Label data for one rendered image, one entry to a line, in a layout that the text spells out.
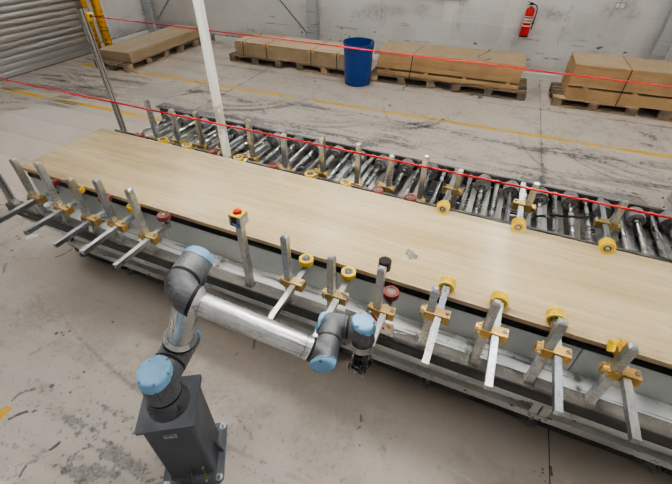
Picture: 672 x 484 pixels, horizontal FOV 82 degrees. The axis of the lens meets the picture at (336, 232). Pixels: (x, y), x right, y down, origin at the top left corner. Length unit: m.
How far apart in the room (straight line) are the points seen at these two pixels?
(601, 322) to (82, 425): 2.89
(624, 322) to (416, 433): 1.26
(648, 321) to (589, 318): 0.27
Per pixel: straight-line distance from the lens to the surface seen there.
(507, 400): 2.69
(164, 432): 2.13
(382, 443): 2.58
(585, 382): 2.36
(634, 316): 2.37
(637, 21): 8.70
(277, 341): 1.41
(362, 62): 7.27
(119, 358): 3.18
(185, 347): 1.94
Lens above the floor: 2.37
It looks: 39 degrees down
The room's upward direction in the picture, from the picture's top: 1 degrees clockwise
